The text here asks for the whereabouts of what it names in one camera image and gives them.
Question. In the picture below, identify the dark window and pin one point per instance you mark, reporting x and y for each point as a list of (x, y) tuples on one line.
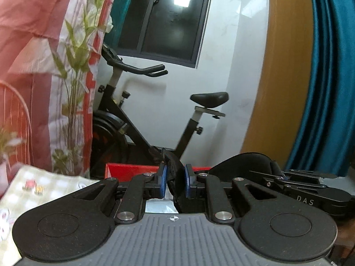
[(162, 30)]

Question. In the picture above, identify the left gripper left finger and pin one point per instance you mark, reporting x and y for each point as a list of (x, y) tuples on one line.
[(139, 190)]

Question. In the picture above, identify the black eye mask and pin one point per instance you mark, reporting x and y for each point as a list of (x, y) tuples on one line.
[(240, 165)]

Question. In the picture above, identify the red strawberry cardboard box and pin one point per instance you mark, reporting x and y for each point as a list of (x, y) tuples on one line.
[(119, 175)]

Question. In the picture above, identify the teal curtain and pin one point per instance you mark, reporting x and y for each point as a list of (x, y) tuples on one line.
[(325, 138)]

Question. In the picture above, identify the red patterned curtain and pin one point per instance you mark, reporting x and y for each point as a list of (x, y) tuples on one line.
[(50, 53)]

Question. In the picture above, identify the wooden door panel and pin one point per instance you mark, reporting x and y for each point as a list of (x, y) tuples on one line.
[(284, 80)]

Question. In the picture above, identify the potted plant pink pot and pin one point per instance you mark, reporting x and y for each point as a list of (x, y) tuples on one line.
[(9, 143)]

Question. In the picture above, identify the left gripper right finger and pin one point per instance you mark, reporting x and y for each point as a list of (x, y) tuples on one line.
[(205, 194)]

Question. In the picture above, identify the checkered bunny tablecloth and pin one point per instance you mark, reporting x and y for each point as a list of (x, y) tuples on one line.
[(30, 188)]

